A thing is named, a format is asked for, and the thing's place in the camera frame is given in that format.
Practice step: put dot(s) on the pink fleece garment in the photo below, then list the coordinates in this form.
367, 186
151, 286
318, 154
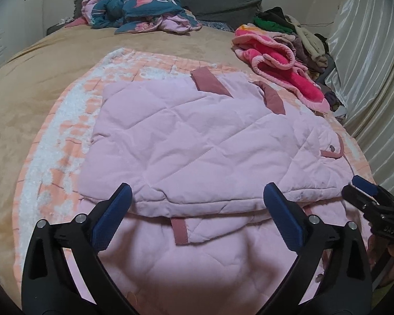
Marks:
275, 62

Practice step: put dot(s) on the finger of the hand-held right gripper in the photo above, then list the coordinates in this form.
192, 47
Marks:
358, 200
364, 183

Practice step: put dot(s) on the white satin curtain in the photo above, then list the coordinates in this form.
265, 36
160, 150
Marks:
371, 72

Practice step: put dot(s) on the orange checked fleece blanket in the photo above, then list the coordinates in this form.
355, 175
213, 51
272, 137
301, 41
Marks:
62, 144

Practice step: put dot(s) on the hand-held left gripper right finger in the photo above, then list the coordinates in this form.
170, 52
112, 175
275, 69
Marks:
284, 220

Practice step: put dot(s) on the bed with tan sheet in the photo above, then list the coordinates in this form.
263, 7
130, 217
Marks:
36, 72

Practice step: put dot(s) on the white wardrobe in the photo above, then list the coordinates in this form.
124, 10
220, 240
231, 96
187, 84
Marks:
10, 13

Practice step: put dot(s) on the pink quilted jacket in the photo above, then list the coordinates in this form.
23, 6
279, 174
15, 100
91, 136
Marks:
200, 144

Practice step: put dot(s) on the pile of folded clothes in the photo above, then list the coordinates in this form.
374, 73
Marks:
302, 39

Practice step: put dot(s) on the teal flamingo print quilt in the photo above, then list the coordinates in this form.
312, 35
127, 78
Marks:
128, 3

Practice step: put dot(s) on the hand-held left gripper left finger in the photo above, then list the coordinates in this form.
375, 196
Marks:
113, 220

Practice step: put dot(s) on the pink pillow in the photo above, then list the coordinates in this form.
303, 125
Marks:
75, 22

